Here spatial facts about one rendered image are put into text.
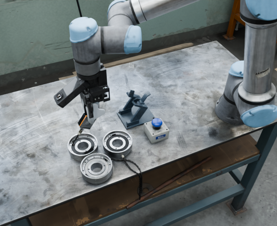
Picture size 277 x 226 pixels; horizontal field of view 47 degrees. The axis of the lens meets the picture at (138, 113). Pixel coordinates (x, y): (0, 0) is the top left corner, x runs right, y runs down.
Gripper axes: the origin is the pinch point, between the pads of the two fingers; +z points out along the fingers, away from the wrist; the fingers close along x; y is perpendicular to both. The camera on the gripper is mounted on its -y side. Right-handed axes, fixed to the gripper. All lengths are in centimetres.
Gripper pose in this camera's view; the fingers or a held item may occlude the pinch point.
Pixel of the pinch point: (88, 118)
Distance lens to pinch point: 109.2
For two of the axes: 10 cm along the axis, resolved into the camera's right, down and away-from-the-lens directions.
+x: -4.3, -6.4, 6.4
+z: -0.1, 7.1, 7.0
